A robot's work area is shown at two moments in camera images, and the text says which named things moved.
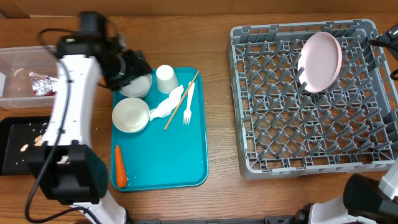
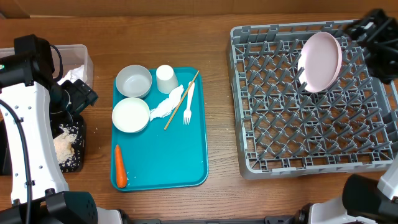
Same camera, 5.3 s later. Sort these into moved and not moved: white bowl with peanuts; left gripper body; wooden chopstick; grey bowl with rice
Moved: left gripper body
Not moved: white bowl with peanuts; grey bowl with rice; wooden chopstick
